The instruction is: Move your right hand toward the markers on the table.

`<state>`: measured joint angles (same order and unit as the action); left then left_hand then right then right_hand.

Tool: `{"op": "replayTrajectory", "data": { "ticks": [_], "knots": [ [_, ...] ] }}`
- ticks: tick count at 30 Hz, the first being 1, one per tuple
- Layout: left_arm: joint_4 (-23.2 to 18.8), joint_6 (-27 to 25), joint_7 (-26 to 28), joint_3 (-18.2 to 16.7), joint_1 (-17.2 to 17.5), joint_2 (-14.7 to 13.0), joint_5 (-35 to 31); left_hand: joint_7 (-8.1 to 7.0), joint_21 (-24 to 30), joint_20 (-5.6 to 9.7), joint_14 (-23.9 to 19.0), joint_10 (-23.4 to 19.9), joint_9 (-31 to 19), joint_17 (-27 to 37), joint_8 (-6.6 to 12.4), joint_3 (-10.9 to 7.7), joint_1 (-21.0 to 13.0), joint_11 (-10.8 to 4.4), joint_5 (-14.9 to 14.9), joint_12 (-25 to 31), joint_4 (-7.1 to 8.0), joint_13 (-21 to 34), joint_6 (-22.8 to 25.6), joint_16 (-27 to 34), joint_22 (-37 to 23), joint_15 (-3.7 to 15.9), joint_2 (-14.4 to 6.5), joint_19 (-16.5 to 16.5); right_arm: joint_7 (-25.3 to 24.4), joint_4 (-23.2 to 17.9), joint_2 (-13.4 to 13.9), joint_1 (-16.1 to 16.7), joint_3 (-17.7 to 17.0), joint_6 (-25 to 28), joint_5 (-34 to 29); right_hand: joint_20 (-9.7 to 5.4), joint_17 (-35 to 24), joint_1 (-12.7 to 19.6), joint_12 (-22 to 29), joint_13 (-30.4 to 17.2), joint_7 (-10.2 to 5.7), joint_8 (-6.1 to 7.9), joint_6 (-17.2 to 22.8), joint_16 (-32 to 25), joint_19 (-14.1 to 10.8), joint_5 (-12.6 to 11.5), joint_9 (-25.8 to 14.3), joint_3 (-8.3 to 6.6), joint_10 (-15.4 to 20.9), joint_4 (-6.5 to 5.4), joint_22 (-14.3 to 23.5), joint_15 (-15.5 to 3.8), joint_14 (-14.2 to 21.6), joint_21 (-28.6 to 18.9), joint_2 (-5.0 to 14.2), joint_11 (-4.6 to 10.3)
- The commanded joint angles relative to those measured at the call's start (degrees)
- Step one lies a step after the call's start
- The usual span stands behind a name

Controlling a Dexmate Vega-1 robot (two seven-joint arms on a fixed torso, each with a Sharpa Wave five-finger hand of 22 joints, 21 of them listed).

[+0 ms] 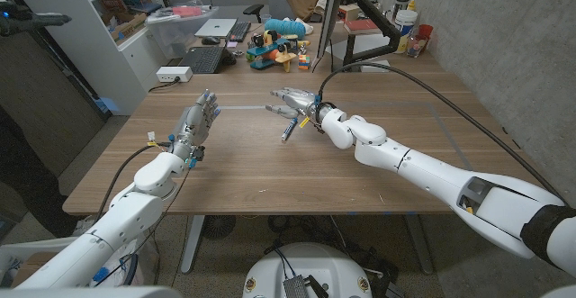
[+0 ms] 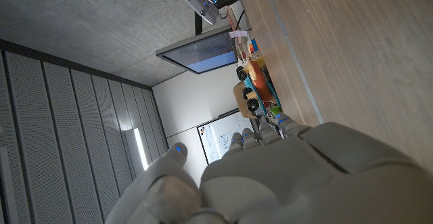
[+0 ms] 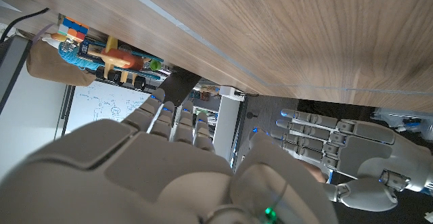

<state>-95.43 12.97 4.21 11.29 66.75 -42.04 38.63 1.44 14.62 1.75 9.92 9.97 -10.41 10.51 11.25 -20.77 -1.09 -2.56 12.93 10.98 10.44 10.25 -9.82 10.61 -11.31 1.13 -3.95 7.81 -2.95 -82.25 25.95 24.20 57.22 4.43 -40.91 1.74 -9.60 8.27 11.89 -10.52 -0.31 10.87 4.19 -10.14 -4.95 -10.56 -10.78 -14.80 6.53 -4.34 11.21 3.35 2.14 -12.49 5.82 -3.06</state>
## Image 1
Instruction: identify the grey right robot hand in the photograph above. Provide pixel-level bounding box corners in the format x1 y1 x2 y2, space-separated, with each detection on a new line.
265 86 323 122

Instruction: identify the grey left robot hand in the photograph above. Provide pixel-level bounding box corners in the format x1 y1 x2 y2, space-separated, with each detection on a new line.
169 89 221 159

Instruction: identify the blue and white marker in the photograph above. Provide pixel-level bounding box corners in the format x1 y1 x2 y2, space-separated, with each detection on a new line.
281 117 298 142

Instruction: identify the white power strip box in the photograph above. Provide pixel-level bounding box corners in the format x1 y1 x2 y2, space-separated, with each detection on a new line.
156 66 194 84

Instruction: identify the teal and yellow toy plane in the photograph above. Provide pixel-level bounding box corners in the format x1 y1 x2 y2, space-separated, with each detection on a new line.
245 30 311 73

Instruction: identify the large black keyboard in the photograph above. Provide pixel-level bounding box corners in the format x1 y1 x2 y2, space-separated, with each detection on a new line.
177 45 226 75

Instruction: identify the white shoe-like cloth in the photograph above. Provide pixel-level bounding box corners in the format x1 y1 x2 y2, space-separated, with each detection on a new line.
283 17 315 36

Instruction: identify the teal yarn ball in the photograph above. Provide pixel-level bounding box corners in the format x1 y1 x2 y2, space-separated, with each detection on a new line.
264 17 307 40

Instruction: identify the small white box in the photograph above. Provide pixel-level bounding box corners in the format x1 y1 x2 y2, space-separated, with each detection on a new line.
359 59 392 74

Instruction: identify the clear plastic storage bin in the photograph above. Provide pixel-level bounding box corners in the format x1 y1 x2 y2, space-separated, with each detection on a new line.
144 5 221 60

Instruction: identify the small black keyboard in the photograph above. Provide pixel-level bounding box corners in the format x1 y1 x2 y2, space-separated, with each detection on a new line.
228 21 252 43

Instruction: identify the black computer monitor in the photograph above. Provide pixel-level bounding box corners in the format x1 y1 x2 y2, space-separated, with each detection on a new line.
316 0 346 59

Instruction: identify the silver laptop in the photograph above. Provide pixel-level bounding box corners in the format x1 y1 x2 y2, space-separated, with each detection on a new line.
193 17 239 39

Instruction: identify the red book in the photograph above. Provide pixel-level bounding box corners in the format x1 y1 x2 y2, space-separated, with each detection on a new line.
344 18 382 35

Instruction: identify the small brown box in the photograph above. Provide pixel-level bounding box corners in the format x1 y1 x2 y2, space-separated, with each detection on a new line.
337 4 361 23

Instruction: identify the grey office chair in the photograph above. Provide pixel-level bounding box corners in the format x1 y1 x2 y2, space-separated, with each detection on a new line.
242 0 298 23

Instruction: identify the round black fan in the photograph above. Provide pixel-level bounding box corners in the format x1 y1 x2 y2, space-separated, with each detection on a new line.
201 215 238 240

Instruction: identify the pink cloth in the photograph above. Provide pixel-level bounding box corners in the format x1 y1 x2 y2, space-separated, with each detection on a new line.
172 5 203 18

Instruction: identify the cardboard box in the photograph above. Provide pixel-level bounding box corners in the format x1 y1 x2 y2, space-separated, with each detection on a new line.
101 12 149 42

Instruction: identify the grey table leg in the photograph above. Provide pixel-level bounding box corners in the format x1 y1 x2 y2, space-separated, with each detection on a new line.
404 214 436 275
179 215 206 275

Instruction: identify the white shelf cabinet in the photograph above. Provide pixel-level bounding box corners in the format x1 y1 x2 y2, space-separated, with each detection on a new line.
4 0 170 117

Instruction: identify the clear glass jar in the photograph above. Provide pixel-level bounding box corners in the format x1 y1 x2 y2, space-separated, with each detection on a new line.
407 36 428 59

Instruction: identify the white plastic tub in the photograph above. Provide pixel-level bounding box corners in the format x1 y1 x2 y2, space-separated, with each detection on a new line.
393 9 419 38

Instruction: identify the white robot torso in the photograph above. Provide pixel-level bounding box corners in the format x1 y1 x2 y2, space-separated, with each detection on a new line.
242 242 374 298

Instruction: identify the person in dark clothes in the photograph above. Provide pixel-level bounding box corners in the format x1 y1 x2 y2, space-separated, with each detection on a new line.
0 1 80 239

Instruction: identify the grey finned module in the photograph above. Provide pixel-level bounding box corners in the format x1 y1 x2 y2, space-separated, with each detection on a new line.
282 275 311 298

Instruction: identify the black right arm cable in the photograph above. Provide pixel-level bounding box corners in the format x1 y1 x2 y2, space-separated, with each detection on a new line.
317 61 566 204

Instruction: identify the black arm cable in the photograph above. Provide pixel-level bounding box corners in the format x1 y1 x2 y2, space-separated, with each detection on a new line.
317 61 566 204
94 142 175 222

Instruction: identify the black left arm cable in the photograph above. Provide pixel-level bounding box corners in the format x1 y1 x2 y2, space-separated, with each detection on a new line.
94 142 175 222

